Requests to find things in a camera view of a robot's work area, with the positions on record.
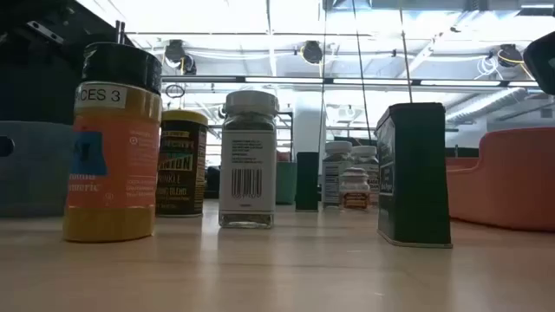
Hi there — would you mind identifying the black curtain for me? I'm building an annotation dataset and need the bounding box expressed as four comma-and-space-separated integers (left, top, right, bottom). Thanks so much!
0, 0, 134, 127

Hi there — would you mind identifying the dark green pepper tin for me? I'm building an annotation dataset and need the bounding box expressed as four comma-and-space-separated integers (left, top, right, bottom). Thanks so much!
375, 102, 454, 250

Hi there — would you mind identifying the orange plastic bin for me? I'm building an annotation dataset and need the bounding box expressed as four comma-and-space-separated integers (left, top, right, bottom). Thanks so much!
445, 127, 555, 232

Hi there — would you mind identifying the black office chair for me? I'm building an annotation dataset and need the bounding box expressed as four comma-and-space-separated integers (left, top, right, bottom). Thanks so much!
205, 166, 220, 199

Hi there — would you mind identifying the yellow-lid crunchy onion jar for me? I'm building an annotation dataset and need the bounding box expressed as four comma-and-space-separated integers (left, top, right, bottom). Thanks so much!
154, 109, 210, 218

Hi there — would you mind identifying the ribbed ventilation duct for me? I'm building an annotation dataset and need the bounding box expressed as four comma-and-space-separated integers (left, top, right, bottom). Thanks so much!
446, 88, 528, 125

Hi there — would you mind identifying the long ceiling light strip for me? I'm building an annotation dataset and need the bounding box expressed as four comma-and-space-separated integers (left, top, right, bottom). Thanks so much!
160, 75, 555, 88

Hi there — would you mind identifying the white-lid bagel seasoning jar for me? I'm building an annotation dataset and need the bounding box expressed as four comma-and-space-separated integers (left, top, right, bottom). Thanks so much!
218, 89, 280, 230
350, 145, 380, 207
321, 140, 355, 209

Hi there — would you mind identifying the hanging cable reel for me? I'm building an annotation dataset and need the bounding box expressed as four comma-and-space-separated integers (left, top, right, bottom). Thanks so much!
164, 39, 197, 75
301, 40, 324, 65
496, 43, 525, 68

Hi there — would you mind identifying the teal plastic bin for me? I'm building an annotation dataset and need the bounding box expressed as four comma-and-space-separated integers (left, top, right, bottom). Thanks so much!
275, 161, 298, 205

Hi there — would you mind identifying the turmeric jar with black lid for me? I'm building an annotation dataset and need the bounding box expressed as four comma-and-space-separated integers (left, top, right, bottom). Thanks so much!
62, 42, 164, 243

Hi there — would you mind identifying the blue-grey plastic bin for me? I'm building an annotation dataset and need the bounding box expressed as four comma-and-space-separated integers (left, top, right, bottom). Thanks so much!
0, 120, 75, 218

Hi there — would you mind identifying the black hanging cable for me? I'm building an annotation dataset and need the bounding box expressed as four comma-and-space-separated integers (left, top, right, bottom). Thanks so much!
350, 0, 375, 142

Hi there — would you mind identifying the black upright block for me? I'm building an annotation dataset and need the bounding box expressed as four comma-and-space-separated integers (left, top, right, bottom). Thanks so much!
295, 151, 320, 213

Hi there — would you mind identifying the white building column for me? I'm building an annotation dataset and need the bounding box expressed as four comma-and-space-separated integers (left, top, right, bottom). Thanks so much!
293, 93, 326, 164

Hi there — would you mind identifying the small round glass jar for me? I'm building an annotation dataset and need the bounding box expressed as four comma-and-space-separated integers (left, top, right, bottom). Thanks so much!
338, 166, 371, 211

